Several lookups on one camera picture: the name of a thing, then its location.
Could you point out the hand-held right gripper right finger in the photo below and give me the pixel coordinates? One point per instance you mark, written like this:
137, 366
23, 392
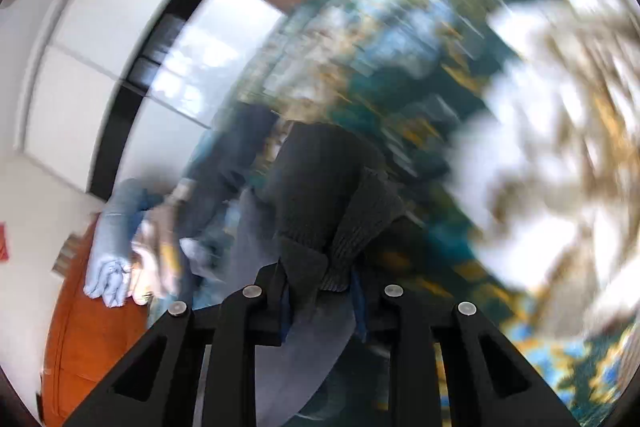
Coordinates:
357, 307

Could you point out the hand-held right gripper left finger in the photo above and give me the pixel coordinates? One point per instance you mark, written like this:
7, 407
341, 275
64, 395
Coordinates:
286, 317

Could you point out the dark grey hoodie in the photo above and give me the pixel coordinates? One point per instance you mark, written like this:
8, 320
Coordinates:
320, 177

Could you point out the blue-grey cloth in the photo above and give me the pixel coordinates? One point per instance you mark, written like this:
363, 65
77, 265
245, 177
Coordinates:
225, 167

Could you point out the light blue folded quilt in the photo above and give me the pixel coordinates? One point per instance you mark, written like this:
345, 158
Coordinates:
107, 247

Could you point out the teal floral blanket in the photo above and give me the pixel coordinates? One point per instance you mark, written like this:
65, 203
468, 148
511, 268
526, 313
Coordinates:
500, 82

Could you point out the white and black wardrobe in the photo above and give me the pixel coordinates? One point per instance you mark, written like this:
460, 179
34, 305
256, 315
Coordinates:
100, 57

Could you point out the wooden bed frame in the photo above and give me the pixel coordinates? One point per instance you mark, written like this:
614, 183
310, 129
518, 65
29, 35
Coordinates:
85, 347

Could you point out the red wall decoration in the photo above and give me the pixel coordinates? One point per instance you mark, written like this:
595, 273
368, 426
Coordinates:
4, 242

